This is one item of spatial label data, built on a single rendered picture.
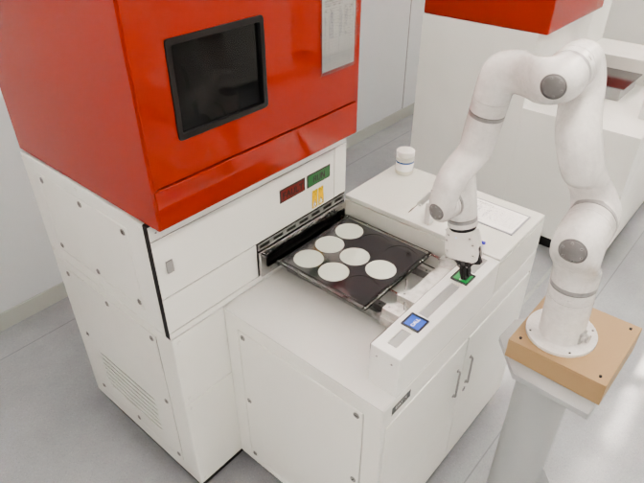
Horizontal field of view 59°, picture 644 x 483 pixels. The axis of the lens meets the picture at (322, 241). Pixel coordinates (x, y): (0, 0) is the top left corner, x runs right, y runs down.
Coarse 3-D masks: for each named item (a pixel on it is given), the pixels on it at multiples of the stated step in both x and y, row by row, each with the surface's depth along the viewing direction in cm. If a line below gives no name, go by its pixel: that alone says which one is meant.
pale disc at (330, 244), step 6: (318, 240) 197; (324, 240) 197; (330, 240) 197; (336, 240) 197; (318, 246) 194; (324, 246) 194; (330, 246) 194; (336, 246) 194; (342, 246) 194; (330, 252) 191
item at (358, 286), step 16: (336, 224) 205; (352, 240) 197; (368, 240) 198; (384, 240) 198; (288, 256) 190; (336, 256) 190; (384, 256) 190; (400, 256) 190; (416, 256) 190; (304, 272) 183; (352, 272) 182; (400, 272) 182; (336, 288) 176; (352, 288) 176; (368, 288) 176
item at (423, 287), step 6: (432, 270) 186; (438, 270) 186; (444, 270) 186; (426, 276) 184; (432, 276) 184; (438, 276) 184; (420, 282) 182; (426, 282) 182; (432, 282) 182; (414, 288) 179; (420, 288) 179; (426, 288) 179; (420, 294) 177; (396, 306) 172; (402, 306) 172; (384, 318) 168; (384, 324) 169; (390, 324) 167
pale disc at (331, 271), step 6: (324, 264) 186; (330, 264) 186; (336, 264) 186; (342, 264) 186; (318, 270) 183; (324, 270) 183; (330, 270) 183; (336, 270) 183; (342, 270) 183; (348, 270) 183; (324, 276) 181; (330, 276) 181; (336, 276) 181; (342, 276) 181
